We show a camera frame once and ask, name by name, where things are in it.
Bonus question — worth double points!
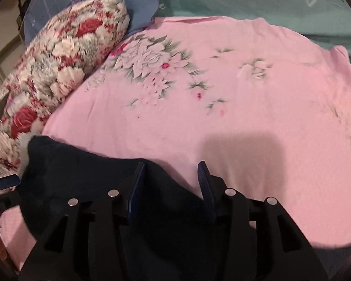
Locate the dark navy pants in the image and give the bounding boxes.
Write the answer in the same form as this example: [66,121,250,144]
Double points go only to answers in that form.
[18,136,220,281]

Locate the teal heart-print quilt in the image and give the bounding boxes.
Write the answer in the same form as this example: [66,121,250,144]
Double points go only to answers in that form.
[150,0,351,75]

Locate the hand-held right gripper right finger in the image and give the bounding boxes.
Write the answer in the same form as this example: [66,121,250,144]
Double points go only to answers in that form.
[197,161,328,281]

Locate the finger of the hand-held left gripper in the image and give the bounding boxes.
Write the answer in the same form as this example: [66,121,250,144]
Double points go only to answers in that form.
[0,174,20,192]
[0,191,22,221]

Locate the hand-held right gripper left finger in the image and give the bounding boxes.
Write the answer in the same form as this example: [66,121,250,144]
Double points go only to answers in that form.
[18,161,147,281]

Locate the pink floral blanket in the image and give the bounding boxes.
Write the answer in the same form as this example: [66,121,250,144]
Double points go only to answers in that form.
[0,16,351,270]

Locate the red floral pillow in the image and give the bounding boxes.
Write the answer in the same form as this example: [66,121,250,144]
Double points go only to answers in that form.
[0,0,131,179]

